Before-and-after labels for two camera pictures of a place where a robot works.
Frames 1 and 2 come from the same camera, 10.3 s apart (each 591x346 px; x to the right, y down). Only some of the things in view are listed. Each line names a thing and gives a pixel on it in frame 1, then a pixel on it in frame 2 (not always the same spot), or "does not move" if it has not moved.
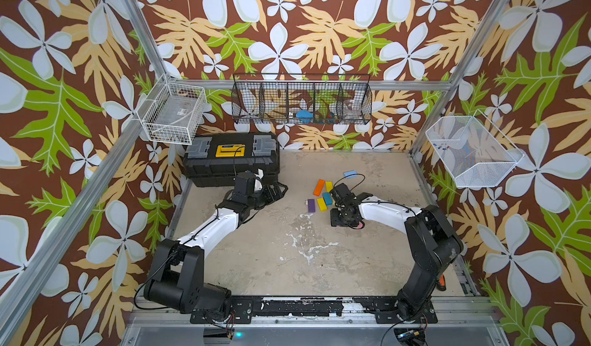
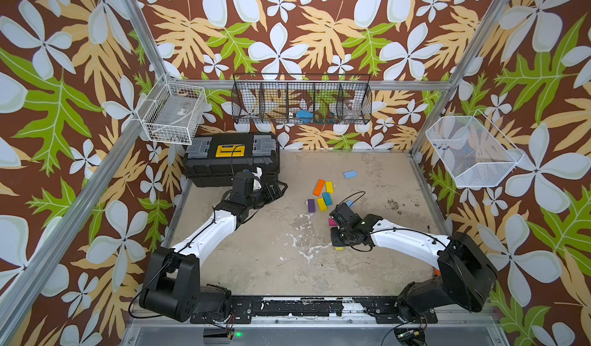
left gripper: x=277 y=194 does not move
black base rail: x=383 y=310 does not move
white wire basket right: x=477 y=154 does not move
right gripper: x=333 y=220 to x=335 y=242
